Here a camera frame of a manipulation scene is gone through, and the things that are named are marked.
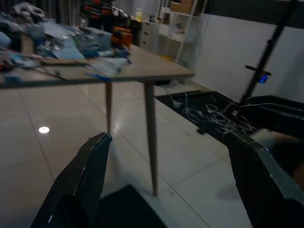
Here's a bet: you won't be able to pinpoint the white shelf unit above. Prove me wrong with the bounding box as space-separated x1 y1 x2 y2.
139 0 208 65

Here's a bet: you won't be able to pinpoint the brown cardboard box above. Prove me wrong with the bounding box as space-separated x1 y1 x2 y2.
169 1 193 14

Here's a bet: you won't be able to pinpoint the brown wooden strip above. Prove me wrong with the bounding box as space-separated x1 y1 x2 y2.
39 58 91 67

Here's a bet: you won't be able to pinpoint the thin black cable tie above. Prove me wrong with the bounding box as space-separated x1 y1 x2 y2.
32 67 67 81

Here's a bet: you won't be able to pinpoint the blue tape piece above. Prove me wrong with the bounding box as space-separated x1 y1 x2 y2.
85 72 113 83

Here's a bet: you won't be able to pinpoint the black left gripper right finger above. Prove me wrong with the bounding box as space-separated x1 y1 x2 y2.
223 132 304 228

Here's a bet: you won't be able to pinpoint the tangled white cables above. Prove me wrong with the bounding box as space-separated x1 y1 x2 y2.
170 92 257 139

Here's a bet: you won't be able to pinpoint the wooden table leg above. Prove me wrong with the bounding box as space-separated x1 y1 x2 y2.
142 80 159 198
105 82 113 134

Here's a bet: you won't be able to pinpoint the black tripod stand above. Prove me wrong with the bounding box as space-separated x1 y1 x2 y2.
239 0 300 105

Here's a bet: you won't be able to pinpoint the black floor mat with cables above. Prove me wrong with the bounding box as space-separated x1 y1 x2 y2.
154 90 241 143

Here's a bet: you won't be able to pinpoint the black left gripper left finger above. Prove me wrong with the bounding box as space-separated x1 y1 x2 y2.
30 132 112 228

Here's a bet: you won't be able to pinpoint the orange power tool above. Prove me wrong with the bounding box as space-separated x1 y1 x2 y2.
111 26 133 48

